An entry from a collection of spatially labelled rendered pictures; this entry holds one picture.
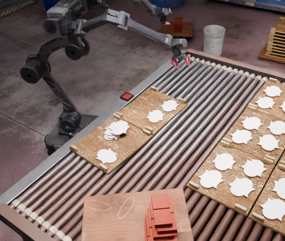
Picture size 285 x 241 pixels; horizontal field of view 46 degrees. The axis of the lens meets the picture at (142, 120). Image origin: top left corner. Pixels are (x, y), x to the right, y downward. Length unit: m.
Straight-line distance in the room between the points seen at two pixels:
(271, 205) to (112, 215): 0.81
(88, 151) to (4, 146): 1.85
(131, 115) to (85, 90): 2.09
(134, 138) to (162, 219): 0.93
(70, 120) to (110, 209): 1.70
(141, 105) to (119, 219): 1.03
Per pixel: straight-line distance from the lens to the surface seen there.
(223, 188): 1.92
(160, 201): 1.40
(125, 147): 2.13
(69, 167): 2.11
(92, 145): 2.18
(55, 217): 1.90
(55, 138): 3.37
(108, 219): 1.67
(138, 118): 2.34
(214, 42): 4.86
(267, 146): 2.19
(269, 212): 1.87
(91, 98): 4.22
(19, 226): 1.88
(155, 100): 2.50
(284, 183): 2.01
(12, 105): 4.43
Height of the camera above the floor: 2.41
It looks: 40 degrees down
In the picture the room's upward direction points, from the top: 4 degrees counter-clockwise
